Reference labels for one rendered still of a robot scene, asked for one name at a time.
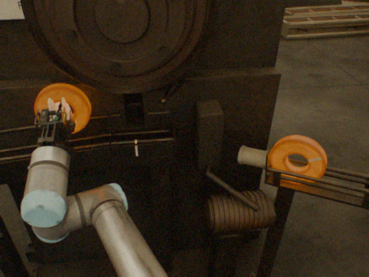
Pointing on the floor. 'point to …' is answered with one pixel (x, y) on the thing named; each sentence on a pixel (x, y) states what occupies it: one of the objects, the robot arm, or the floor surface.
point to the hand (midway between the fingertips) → (61, 103)
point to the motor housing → (234, 226)
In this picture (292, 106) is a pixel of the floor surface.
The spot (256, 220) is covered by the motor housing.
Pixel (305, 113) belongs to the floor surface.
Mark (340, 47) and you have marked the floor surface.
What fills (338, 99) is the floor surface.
